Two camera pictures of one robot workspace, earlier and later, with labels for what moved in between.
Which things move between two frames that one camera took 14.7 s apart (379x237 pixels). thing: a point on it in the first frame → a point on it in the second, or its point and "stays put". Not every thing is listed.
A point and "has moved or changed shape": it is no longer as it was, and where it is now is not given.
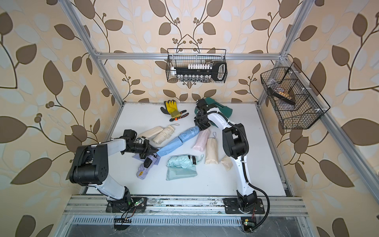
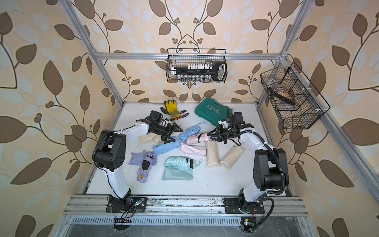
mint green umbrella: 183,161 stays put
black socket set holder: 216,71 stays put
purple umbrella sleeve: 137,156 has moved or changed shape
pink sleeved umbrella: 202,140 → 193,149
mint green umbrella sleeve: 173,173 has moved or changed shape
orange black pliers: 181,116 stays put
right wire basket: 297,103 stays put
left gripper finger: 150,149 → 176,128
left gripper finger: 143,155 → 167,139
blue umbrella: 189,133 stays put
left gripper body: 137,148 → 160,130
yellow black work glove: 171,108 stays put
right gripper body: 202,123 → 227,131
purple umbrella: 148,162 stays put
